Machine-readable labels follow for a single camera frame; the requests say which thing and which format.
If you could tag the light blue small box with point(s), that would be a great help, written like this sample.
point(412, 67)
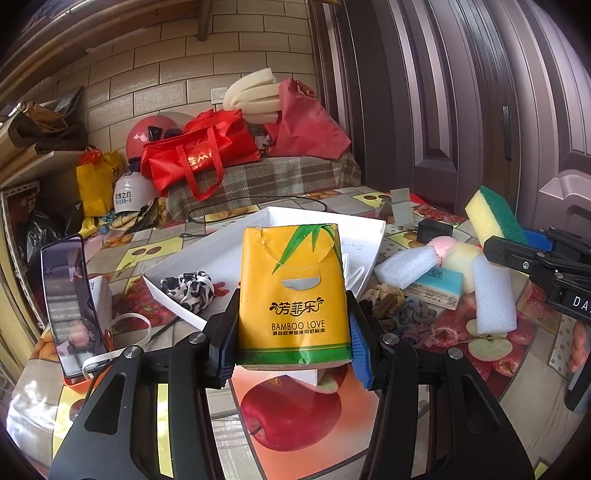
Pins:
point(434, 286)

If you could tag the white wall socket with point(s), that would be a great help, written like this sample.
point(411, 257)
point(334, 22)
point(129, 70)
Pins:
point(218, 95)

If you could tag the black smartphone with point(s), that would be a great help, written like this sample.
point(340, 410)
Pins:
point(69, 300)

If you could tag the pale yellow sponge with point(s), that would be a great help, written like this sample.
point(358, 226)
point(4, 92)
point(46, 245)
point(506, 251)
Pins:
point(461, 263)

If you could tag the red helmet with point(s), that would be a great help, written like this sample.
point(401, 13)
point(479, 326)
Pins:
point(143, 136)

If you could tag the white foam block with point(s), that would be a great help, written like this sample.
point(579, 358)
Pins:
point(406, 270)
point(494, 300)

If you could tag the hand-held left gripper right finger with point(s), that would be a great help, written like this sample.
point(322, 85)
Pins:
point(362, 355)

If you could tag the orange phone stand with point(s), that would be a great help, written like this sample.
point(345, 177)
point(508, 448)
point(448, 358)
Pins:
point(79, 381)

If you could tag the brown paper sheets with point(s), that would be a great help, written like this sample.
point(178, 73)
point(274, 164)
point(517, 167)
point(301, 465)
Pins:
point(46, 120)

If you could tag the yellow plastic cloth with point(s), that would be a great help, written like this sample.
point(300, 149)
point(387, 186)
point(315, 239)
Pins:
point(120, 224)

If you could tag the pink plush ball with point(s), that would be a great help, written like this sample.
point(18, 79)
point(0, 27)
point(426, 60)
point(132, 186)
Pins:
point(443, 244)

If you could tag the yellow green scouring sponge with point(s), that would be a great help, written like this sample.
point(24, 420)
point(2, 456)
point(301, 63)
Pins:
point(489, 214)

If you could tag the wooden shelf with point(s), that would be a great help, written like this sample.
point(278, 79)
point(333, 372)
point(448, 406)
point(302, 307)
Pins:
point(41, 159)

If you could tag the black plastic bag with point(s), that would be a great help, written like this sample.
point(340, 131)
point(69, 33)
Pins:
point(51, 226)

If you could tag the white shallow cardboard box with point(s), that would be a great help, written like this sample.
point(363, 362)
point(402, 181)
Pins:
point(221, 258)

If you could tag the plaid cloth covered bench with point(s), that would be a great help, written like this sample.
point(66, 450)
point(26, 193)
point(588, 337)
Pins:
point(277, 177)

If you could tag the dark red cloth bag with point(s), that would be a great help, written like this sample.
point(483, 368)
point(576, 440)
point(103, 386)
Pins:
point(304, 124)

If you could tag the fruit print tablecloth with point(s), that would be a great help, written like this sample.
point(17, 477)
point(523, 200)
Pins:
point(152, 249)

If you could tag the white helmet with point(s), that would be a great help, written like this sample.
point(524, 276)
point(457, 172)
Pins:
point(131, 194)

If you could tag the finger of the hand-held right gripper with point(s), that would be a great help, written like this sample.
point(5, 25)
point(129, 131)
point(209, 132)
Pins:
point(538, 237)
point(517, 261)

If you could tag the black white patterned scrunchie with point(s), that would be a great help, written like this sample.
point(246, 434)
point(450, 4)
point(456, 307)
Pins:
point(187, 290)

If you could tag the brown panelled door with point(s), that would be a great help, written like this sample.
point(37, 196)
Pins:
point(438, 92)

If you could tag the small white box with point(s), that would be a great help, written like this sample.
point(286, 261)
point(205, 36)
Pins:
point(100, 295)

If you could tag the yellow tissue pack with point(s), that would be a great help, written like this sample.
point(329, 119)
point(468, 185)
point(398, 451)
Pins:
point(291, 295)

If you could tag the red tote bag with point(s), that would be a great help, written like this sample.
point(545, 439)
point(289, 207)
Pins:
point(198, 147)

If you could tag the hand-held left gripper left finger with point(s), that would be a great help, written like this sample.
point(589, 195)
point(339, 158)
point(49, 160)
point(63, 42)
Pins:
point(227, 356)

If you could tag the black power adapter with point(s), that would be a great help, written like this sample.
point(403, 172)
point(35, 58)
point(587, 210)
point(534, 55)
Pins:
point(434, 230)

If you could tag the yellow shopping bag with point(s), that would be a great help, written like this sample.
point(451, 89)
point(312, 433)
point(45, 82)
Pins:
point(94, 184)

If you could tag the bundle of cream foam strips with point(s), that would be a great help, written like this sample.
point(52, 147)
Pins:
point(249, 92)

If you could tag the folded metal stand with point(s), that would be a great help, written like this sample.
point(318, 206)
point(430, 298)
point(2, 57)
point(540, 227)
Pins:
point(399, 207)

